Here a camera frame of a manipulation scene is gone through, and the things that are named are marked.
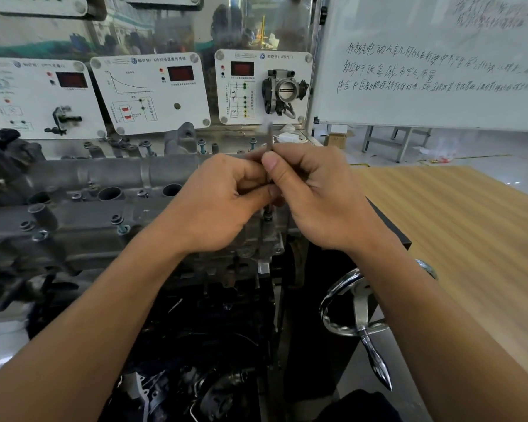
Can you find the white panel curve graph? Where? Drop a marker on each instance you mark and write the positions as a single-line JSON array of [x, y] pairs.
[[185, 109]]

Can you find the person's right forearm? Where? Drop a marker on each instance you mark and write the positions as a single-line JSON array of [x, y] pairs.
[[444, 338]]

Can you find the crumpled white plastic bag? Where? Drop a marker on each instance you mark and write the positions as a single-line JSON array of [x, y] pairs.
[[435, 154]]

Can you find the white panel black lever sensor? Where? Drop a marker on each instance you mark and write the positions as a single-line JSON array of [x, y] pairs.
[[26, 92]]

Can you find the white sensor training panel board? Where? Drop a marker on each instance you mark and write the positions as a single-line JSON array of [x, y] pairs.
[[35, 35]]

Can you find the large whiteboard on stand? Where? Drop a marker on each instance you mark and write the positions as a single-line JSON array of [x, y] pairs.
[[422, 21]]

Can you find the white panel throttle body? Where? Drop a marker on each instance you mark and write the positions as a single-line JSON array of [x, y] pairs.
[[229, 114]]

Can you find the black throttle body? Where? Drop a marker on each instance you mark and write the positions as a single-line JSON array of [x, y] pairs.
[[286, 90]]

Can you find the person's left hand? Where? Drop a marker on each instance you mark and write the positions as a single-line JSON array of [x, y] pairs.
[[207, 210]]

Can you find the person's left forearm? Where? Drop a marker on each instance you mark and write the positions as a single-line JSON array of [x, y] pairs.
[[70, 338]]

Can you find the chrome handwheel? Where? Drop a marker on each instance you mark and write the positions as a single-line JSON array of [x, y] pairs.
[[361, 303]]

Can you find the silver hex key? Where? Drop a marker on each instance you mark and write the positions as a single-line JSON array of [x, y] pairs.
[[270, 136]]

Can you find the white panel control module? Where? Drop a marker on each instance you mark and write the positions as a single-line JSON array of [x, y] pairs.
[[26, 6]]

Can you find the cardboard box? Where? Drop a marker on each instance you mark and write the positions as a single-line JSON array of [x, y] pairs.
[[336, 140]]

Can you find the person's black trousers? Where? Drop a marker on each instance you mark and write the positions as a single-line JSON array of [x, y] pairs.
[[361, 408]]

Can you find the dark grey intake pipe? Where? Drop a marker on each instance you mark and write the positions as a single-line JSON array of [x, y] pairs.
[[222, 391]]

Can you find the grey metal engine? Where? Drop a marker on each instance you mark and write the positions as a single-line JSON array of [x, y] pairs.
[[79, 241]]

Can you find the person's right hand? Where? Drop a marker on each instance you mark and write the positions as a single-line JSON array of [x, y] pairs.
[[330, 202]]

